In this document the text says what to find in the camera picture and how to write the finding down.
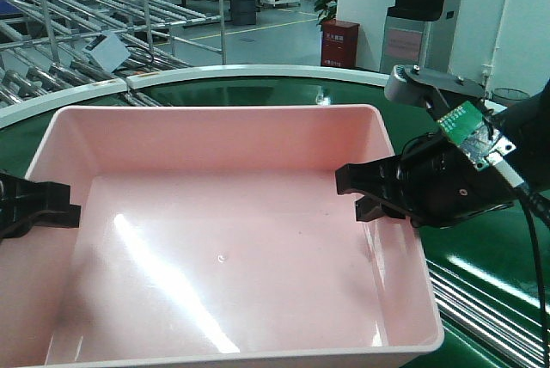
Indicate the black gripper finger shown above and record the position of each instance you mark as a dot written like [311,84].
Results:
[25,204]

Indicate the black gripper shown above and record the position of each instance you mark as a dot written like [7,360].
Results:
[439,183]

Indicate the pink plastic bin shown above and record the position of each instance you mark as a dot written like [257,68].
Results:
[214,237]

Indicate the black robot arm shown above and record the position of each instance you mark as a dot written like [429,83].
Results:
[525,170]

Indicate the white outer conveyor rim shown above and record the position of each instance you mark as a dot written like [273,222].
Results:
[27,109]

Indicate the green circuit board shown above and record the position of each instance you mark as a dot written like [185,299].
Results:
[482,143]

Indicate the red fire cabinet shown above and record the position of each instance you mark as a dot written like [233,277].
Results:
[339,44]

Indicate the steel conveyor rollers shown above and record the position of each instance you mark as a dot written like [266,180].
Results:
[508,332]

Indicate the white control box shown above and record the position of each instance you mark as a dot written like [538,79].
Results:
[107,51]

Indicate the metal roller rack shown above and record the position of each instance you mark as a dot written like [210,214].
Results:
[42,41]

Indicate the dark grey crate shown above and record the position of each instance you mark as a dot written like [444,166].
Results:
[243,12]

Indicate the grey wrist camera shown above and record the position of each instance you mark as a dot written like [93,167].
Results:
[400,88]

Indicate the wire mesh wastebasket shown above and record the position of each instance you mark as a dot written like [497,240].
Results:
[508,97]

